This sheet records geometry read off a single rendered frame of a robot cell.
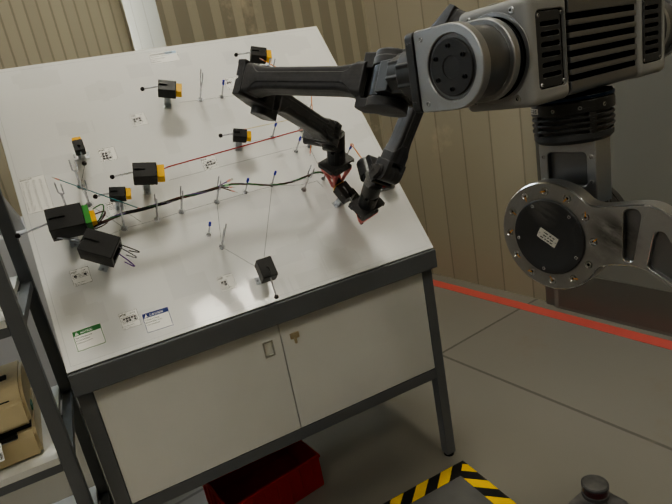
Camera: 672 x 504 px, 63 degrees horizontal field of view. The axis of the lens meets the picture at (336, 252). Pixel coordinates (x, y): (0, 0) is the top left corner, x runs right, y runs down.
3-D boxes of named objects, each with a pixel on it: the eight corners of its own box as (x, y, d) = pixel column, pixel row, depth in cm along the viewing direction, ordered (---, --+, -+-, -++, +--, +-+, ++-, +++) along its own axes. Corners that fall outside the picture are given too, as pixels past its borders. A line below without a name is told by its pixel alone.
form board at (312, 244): (67, 375, 144) (66, 373, 142) (-17, 75, 173) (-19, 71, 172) (431, 249, 189) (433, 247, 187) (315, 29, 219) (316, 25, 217)
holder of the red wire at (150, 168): (112, 182, 167) (107, 163, 158) (157, 180, 171) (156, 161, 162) (112, 196, 165) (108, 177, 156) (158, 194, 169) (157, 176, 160)
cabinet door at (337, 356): (436, 368, 201) (422, 269, 190) (302, 428, 180) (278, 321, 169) (432, 366, 204) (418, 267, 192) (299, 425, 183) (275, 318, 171)
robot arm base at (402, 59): (420, 113, 85) (409, 32, 82) (386, 116, 92) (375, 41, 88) (458, 104, 90) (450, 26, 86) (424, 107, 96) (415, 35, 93)
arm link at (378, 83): (391, 89, 90) (398, 57, 90) (355, 94, 98) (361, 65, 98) (430, 106, 95) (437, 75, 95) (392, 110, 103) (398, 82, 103)
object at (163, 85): (141, 95, 183) (139, 76, 175) (176, 98, 186) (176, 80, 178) (141, 106, 181) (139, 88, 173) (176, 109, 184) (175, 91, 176)
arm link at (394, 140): (435, 29, 146) (462, 45, 153) (421, 28, 151) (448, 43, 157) (375, 179, 155) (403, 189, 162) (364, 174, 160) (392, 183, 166)
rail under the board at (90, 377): (437, 266, 189) (435, 249, 187) (75, 398, 143) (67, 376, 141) (428, 263, 193) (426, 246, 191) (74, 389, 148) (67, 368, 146)
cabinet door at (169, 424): (301, 428, 181) (276, 320, 169) (132, 504, 160) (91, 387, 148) (298, 425, 182) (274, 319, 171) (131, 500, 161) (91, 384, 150)
